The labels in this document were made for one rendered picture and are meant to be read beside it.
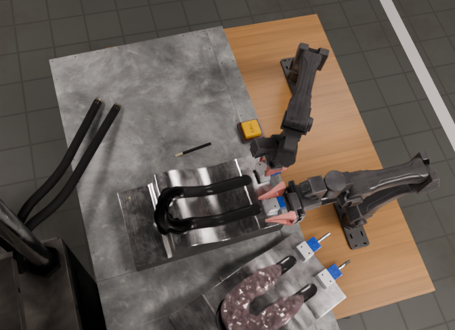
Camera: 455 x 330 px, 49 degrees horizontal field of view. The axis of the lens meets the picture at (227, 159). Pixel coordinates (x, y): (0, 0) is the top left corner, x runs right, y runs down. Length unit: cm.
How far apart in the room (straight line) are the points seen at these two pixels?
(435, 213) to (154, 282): 173
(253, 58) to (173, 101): 38
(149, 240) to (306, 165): 63
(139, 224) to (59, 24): 182
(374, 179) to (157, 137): 82
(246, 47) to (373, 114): 118
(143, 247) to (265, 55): 92
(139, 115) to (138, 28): 132
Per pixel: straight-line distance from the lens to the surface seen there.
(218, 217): 164
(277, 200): 166
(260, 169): 165
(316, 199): 133
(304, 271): 167
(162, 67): 199
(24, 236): 140
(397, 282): 182
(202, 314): 154
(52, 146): 279
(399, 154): 297
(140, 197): 168
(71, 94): 196
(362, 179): 139
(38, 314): 172
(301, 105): 148
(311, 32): 218
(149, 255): 163
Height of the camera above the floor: 244
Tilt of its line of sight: 65 degrees down
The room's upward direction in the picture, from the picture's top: 13 degrees clockwise
